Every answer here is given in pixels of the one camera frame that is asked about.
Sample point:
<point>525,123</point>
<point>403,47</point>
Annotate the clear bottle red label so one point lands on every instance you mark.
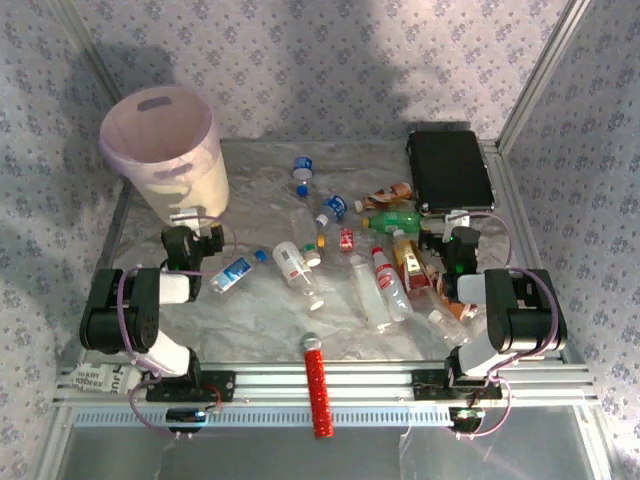
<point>386,276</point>

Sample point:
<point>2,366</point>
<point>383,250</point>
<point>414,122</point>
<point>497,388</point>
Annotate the translucent white bottle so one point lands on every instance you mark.
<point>367,295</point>

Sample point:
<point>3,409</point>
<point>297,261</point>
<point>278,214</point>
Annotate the white barcode-label bottle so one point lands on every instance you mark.
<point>287,257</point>

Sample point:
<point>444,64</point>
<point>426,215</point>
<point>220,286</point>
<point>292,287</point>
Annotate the blue-label bottle blue cap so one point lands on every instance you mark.
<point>303,164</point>

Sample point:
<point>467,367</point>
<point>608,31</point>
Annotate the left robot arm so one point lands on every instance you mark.
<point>120,320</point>

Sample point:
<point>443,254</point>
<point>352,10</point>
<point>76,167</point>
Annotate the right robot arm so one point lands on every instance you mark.
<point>525,315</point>

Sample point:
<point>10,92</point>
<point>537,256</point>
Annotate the white bin with pink liner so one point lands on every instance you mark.
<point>190,195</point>

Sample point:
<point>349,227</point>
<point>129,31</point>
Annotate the yellow red label bottle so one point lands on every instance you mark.
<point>411,262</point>

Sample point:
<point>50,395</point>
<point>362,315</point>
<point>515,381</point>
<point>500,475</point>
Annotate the crushed brown label bottle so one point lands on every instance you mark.
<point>450,305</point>

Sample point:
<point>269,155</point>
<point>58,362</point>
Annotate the slim clear bottle blue cap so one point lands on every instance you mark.
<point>235,271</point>

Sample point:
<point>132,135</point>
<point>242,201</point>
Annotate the black hard case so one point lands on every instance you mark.
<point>450,170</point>

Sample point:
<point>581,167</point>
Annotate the clear bottle white cap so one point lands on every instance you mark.
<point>447,327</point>

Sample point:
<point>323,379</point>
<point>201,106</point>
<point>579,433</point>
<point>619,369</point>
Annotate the clear bottle green cap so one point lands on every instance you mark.
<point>313,258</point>

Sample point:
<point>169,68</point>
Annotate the blue-label bottle white cap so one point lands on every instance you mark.
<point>335,206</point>

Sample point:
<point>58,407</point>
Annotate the printed paper sheet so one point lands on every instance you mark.
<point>90,377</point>

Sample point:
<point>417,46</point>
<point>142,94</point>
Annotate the small circuit board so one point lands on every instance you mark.
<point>185,415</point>
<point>467,416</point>

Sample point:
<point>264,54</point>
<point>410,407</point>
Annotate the red glitter microphone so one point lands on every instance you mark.
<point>316,385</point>

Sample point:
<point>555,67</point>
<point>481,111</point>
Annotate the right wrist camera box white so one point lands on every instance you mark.
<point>457,218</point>

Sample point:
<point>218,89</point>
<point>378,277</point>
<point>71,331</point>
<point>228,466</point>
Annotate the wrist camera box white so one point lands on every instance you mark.
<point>184,217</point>
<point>457,218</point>

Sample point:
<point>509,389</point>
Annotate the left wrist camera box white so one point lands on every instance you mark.
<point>184,217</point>

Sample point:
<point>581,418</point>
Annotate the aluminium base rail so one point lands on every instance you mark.
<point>350,385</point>

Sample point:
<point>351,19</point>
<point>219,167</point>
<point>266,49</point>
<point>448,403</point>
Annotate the aluminium corner post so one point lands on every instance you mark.
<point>95,60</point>
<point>540,80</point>

